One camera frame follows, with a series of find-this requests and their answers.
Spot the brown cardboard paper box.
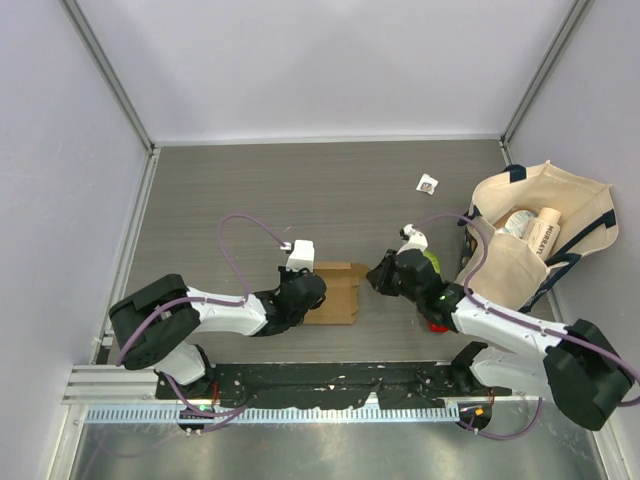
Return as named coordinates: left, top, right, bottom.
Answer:
left=303, top=262, right=369, bottom=325

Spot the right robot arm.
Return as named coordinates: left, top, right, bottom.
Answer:
left=366, top=249, right=639, bottom=431

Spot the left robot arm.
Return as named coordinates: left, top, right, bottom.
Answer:
left=109, top=268, right=327, bottom=399

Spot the green cabbage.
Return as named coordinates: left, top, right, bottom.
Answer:
left=423, top=250, right=441, bottom=275

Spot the red bell pepper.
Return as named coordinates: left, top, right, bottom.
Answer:
left=429, top=323, right=449, bottom=333

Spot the small white wrapper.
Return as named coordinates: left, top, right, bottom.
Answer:
left=416, top=174, right=439, bottom=195

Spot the white round package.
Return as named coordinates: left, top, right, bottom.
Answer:
left=499, top=210, right=537, bottom=238

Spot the beige lotion bottle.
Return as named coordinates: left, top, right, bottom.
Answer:
left=522, top=207, right=561, bottom=260

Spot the beige canvas tote bag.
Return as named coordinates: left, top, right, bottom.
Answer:
left=455, top=162, right=619, bottom=313

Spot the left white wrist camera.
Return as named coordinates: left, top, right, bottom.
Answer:
left=278, top=240, right=315, bottom=273

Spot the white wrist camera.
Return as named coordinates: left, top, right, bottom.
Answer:
left=398, top=224, right=428, bottom=253
left=278, top=240, right=315, bottom=273

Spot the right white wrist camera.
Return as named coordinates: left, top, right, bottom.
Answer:
left=398, top=224, right=428, bottom=253

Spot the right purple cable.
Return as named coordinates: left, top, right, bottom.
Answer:
left=414, top=213, right=640, bottom=442

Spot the purple cable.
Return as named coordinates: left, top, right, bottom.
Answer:
left=414, top=213, right=640, bottom=442
left=115, top=213, right=291, bottom=459

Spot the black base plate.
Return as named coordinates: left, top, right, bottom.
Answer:
left=180, top=362, right=511, bottom=410

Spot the white slotted cable duct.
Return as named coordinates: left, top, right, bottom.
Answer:
left=84, top=403, right=460, bottom=425

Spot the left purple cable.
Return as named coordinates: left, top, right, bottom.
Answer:
left=115, top=213, right=291, bottom=459

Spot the left aluminium frame post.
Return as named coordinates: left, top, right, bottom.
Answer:
left=59, top=0, right=160, bottom=156

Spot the aluminium frame post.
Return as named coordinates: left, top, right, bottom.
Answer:
left=500, top=0, right=595, bottom=151
left=59, top=0, right=160, bottom=156

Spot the right aluminium frame post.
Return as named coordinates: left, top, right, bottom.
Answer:
left=500, top=0, right=595, bottom=151

